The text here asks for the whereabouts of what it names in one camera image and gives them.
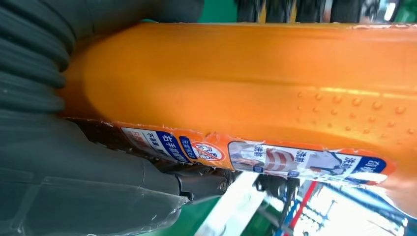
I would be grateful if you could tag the red metal pole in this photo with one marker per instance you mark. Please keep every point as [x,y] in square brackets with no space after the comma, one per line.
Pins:
[303,203]

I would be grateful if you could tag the blue metal shelving rack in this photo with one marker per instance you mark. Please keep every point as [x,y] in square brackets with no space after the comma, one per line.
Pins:
[391,216]

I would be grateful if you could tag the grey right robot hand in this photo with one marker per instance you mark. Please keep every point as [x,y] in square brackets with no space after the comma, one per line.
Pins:
[81,189]

